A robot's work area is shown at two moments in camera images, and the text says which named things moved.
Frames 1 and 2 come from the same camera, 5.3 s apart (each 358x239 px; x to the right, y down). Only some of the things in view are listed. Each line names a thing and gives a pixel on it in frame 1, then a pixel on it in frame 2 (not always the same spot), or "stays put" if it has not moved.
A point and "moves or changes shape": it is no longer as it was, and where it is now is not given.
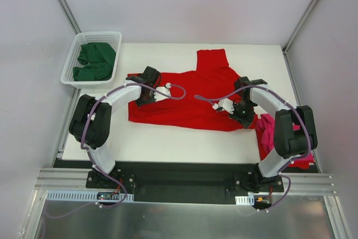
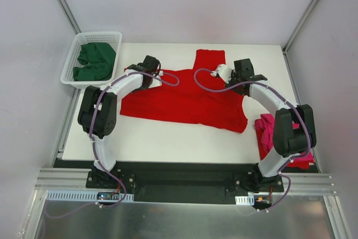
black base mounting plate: x=178 y=182 stays put
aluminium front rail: x=303 y=183 stays put
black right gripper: x=243 y=116 to x=235 y=83
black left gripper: x=146 y=98 to x=148 y=81
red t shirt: x=201 y=99 moves or changes shape
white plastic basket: x=113 y=38 stays put
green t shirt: x=100 y=59 stays put
